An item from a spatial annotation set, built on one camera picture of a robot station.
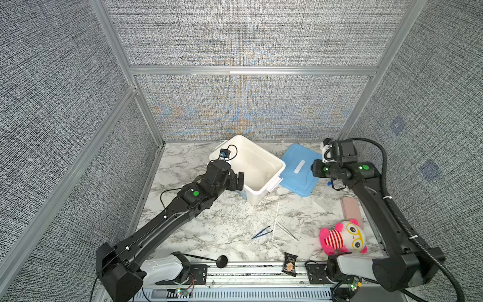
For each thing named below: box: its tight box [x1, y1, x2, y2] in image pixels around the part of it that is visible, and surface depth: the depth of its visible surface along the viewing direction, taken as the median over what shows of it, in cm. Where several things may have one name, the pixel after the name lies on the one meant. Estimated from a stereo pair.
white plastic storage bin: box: [208, 135, 286, 205], surface depth 97 cm
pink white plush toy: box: [319, 218, 368, 257], surface depth 78 cm
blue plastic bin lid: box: [279, 143, 323, 198], surface depth 102 cm
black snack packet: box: [281, 251, 299, 277], surface depth 76 cm
